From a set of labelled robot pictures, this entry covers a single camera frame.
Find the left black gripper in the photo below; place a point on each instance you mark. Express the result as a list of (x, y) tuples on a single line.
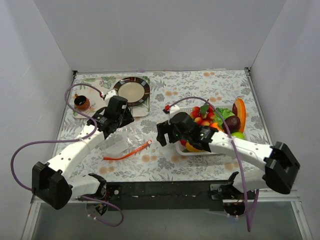
[(125, 116)]

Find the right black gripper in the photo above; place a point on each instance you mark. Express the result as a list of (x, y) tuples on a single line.
[(164, 132)]

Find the clear zip bag orange zipper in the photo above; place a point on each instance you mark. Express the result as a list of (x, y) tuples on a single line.
[(124, 143)]

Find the yellow green mango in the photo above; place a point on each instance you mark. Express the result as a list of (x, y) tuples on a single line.
[(192, 149)]

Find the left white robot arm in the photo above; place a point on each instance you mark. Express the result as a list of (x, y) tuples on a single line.
[(52, 182)]

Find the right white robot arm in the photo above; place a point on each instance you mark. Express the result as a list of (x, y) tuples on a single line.
[(277, 167)]

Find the white plastic basket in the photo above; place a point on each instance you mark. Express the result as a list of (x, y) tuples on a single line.
[(185, 150)]

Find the striped rim ceramic plate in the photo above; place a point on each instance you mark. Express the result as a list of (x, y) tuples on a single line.
[(135, 89)]

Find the small brown clay cup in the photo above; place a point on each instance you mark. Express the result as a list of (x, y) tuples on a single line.
[(81, 102)]

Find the red lychee bunch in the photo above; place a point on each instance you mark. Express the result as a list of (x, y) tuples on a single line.
[(204, 115)]

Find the floral tablecloth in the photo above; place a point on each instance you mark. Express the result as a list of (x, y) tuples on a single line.
[(169, 163)]

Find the green lettuce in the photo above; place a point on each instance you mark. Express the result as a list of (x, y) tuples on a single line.
[(222, 112)]

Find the dark purple eggplant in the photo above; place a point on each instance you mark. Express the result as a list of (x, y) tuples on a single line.
[(233, 123)]

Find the green apple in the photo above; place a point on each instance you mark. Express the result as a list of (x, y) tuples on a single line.
[(238, 135)]

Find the orange papaya slice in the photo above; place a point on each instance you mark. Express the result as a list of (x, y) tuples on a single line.
[(239, 109)]

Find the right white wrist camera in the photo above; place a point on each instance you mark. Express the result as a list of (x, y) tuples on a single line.
[(171, 110)]

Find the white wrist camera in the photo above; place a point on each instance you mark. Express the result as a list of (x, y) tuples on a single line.
[(108, 95), (171, 110)]

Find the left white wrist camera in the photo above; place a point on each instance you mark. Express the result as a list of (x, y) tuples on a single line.
[(108, 95)]

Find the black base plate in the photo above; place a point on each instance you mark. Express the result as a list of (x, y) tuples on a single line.
[(171, 195)]

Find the aluminium frame rail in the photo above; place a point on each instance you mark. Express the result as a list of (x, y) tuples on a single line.
[(265, 195)]

